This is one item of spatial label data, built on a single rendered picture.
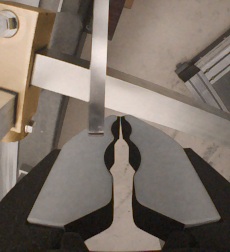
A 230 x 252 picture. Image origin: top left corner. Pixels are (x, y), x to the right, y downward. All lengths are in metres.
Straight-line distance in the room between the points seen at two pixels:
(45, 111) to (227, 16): 1.00
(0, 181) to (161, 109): 0.59
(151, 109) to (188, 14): 0.92
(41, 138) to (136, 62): 0.74
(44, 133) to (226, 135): 0.32
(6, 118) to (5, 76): 0.04
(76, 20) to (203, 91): 0.71
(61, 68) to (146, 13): 0.87
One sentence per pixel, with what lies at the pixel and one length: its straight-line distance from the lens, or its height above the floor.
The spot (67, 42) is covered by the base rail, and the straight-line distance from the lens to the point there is 0.33.
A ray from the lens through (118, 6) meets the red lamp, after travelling 0.32.
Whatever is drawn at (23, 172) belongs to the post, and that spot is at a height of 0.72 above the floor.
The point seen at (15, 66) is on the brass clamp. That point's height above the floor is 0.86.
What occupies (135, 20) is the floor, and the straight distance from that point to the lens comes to 1.02.
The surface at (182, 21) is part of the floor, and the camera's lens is 1.07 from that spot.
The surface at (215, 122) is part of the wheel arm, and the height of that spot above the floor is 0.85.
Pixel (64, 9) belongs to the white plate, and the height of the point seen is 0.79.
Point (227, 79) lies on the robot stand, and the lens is 0.98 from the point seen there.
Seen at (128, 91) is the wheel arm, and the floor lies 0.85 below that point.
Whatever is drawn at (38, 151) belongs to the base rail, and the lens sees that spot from 0.44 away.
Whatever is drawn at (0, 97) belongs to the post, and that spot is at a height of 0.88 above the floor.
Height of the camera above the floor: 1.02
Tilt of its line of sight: 59 degrees down
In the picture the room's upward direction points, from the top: 178 degrees counter-clockwise
